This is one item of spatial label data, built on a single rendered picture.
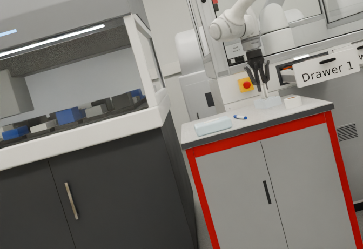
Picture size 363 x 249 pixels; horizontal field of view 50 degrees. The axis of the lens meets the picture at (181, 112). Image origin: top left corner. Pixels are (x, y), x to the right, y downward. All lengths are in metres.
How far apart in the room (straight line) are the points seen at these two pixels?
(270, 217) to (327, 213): 0.23
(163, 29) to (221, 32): 3.73
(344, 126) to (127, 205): 1.25
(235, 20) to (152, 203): 1.01
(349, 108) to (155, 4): 3.67
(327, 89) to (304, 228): 0.85
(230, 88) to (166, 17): 3.38
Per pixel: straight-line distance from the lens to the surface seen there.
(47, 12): 2.00
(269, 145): 1.60
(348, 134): 2.33
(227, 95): 2.14
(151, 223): 2.10
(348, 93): 2.31
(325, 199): 1.72
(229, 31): 1.72
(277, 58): 2.19
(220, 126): 1.57
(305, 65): 1.87
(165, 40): 5.39
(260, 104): 1.91
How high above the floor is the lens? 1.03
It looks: 6 degrees down
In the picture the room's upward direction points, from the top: 16 degrees counter-clockwise
